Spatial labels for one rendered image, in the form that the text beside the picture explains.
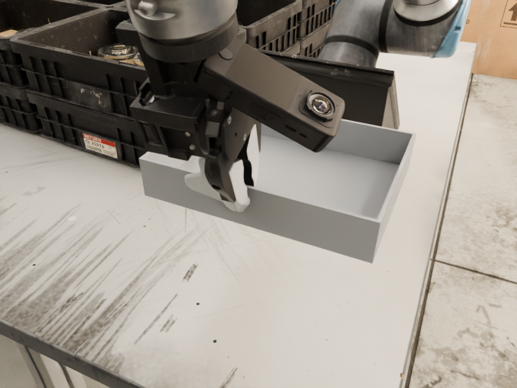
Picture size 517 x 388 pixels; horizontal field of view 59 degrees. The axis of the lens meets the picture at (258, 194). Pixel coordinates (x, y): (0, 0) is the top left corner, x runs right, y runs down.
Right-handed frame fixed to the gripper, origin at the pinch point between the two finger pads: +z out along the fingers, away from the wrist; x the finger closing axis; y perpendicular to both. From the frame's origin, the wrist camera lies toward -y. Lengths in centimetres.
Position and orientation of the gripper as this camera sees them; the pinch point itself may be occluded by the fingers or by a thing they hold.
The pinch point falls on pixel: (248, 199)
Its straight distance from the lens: 46.9
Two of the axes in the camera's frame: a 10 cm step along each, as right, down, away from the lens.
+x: -3.5, 7.5, -5.6
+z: 1.1, 6.3, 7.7
